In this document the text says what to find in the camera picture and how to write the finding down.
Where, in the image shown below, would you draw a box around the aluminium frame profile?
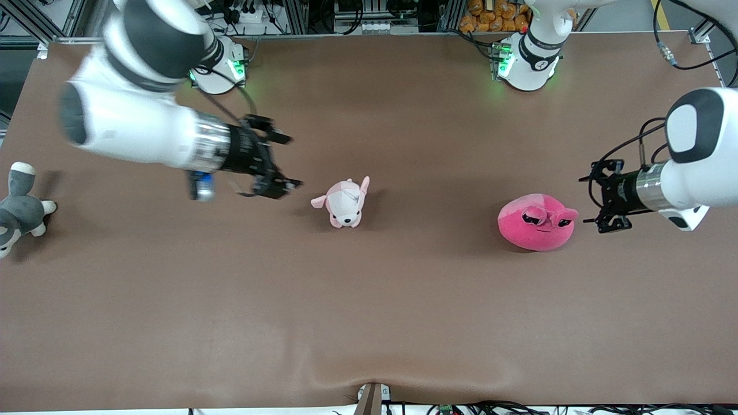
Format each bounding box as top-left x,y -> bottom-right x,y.
689,17 -> 721,45
445,0 -> 466,33
287,0 -> 310,35

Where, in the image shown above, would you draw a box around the pink round plush toy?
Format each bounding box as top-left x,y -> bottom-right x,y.
498,193 -> 579,252

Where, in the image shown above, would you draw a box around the grey white husky plush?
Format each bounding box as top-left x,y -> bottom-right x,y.
0,162 -> 58,259

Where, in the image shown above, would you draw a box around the white power strip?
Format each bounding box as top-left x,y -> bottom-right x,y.
222,5 -> 266,25

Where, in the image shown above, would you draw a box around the metal table edge bracket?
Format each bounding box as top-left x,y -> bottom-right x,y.
353,382 -> 391,415

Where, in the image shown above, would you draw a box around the orange snack packets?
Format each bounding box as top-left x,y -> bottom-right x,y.
460,0 -> 531,33

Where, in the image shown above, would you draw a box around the pink white dog plush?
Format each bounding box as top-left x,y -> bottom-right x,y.
311,176 -> 371,229

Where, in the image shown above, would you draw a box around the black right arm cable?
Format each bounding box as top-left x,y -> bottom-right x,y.
195,66 -> 259,125

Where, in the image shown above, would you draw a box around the metal base connector plate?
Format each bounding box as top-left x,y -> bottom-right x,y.
491,41 -> 514,81
228,45 -> 250,87

